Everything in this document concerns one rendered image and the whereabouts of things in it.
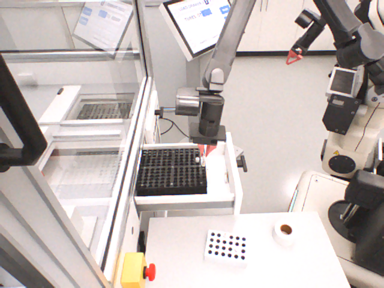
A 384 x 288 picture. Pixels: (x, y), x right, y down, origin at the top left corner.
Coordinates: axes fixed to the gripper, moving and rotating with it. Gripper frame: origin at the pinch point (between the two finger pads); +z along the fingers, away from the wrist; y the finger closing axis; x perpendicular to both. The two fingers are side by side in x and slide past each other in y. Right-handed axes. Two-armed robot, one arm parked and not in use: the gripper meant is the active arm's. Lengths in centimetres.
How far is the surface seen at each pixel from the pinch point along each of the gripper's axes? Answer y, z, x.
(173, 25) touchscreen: 15, -11, -83
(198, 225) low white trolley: -0.6, 21.9, 11.6
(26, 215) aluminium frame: 23, -29, 43
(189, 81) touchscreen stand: 4, 29, -102
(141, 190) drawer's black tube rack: 18.7, 13.4, 5.2
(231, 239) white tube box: -10.6, 19.2, 17.2
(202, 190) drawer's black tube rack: -0.7, 10.8, 5.6
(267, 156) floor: -69, 89, -99
